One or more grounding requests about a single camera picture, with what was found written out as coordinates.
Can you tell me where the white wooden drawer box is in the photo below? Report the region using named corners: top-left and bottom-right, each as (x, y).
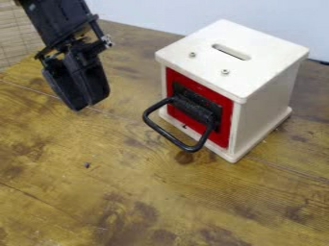
top-left (155, 19), bottom-right (309, 162)

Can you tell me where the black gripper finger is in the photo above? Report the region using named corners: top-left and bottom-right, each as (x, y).
top-left (43, 59), bottom-right (87, 111)
top-left (63, 50), bottom-right (111, 106)

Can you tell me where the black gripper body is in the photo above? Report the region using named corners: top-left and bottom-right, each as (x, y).
top-left (15, 0), bottom-right (114, 62)

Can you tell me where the red drawer front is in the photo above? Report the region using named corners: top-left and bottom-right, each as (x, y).
top-left (166, 68), bottom-right (234, 148)

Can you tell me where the black metal drawer handle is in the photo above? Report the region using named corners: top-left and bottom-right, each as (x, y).
top-left (143, 82), bottom-right (223, 153)

